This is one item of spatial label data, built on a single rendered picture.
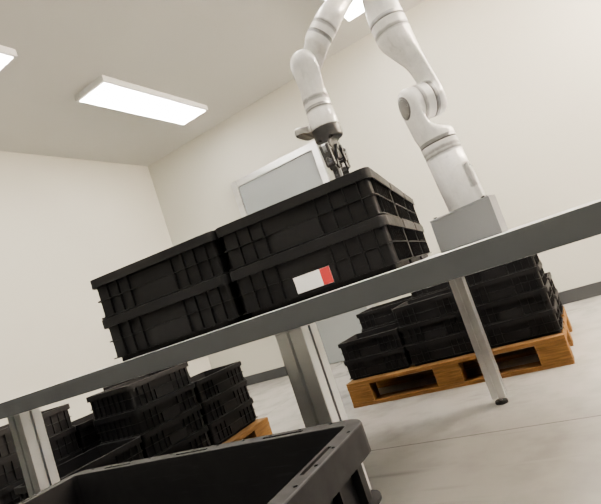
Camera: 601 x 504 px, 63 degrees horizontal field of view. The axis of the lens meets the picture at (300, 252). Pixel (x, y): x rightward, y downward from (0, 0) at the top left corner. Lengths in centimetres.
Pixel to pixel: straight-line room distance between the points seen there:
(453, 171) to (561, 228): 57
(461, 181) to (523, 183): 315
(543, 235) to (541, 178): 366
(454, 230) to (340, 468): 90
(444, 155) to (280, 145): 393
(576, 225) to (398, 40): 77
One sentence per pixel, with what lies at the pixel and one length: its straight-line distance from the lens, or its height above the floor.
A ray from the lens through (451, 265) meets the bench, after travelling 75.
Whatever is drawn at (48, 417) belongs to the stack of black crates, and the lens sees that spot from 260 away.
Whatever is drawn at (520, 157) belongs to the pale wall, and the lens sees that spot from 441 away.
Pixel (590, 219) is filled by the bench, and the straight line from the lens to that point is 73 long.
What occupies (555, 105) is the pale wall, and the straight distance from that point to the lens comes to 445.
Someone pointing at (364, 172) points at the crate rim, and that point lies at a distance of 109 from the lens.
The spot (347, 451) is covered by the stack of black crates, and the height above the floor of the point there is 59.
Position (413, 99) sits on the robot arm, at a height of 107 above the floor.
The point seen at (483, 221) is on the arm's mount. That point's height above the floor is 74.
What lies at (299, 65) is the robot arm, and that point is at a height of 126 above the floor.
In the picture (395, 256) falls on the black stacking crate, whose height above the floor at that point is 73.
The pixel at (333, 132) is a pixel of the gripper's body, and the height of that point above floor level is 107.
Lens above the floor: 70
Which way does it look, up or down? 5 degrees up
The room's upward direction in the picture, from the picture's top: 19 degrees counter-clockwise
